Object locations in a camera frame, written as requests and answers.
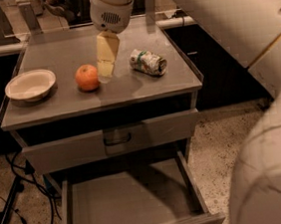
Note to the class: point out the white horizontal rail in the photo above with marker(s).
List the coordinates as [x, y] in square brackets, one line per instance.
[175, 22]

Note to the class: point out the orange fruit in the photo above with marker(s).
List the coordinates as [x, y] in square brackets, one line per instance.
[87, 78]

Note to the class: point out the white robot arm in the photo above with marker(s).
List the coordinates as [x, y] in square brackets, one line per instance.
[250, 31]

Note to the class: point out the black metal stand leg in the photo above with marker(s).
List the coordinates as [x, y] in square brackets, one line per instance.
[8, 207]

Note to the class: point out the upper grey drawer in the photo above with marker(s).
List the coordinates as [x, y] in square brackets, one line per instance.
[100, 144]

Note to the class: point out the white bowl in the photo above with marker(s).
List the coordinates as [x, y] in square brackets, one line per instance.
[30, 86]

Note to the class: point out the crushed white green can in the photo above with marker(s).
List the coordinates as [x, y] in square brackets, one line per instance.
[148, 63]

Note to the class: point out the grey metal drawer cabinet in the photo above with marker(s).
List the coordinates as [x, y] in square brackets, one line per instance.
[130, 96]

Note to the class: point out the person in dark clothes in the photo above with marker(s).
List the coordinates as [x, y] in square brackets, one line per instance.
[75, 12]

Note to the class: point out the white gripper with vent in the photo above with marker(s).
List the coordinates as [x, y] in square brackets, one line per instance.
[109, 16]

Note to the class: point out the open middle grey drawer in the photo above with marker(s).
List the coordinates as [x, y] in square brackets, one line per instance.
[146, 190]

